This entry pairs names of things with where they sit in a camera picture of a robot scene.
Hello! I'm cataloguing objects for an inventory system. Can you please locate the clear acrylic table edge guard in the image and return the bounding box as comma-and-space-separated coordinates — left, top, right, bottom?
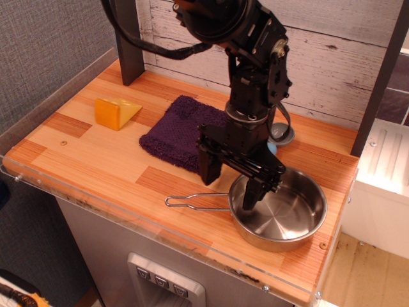
3, 150, 358, 306

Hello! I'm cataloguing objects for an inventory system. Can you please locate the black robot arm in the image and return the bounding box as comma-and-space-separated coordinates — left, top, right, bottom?
173, 1, 292, 210

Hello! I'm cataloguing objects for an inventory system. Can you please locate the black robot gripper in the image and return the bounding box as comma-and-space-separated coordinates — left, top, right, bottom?
197, 108, 286, 210

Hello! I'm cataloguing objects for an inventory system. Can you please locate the stainless steel pot with handle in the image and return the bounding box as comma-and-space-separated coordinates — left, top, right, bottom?
165, 167, 328, 252

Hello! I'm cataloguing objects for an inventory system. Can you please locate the dark right shelf post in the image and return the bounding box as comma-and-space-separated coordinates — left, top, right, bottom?
350, 0, 408, 157

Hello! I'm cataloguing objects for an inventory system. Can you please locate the purple folded cloth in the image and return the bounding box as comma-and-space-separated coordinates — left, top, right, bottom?
139, 95, 226, 174

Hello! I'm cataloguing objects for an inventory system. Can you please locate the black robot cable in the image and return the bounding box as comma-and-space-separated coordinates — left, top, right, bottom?
100, 0, 213, 61

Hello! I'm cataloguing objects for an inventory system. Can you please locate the yellow cheese wedge toy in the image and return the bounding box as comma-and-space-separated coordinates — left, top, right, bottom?
95, 98, 143, 130

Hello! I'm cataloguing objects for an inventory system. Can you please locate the white ridged side cabinet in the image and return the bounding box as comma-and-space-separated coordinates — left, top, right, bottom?
341, 120, 408, 258

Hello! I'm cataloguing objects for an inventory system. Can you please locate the silver dispenser panel with buttons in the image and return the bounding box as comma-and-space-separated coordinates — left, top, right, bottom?
127, 253, 206, 307

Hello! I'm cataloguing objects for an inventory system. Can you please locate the grey scoop with blue handle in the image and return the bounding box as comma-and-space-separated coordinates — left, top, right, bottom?
267, 122, 295, 155

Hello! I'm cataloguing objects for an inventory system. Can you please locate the orange cloth at corner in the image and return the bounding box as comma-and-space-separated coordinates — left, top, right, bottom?
30, 293, 50, 307

